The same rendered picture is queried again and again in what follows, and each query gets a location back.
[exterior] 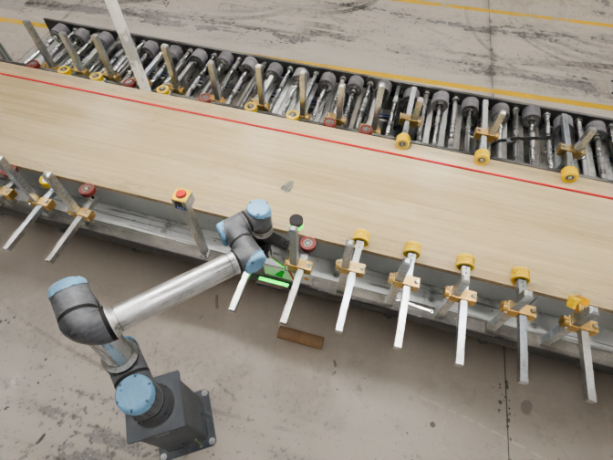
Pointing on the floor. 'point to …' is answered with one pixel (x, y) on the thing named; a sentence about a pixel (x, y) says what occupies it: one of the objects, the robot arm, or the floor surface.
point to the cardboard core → (300, 337)
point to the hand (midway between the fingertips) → (270, 256)
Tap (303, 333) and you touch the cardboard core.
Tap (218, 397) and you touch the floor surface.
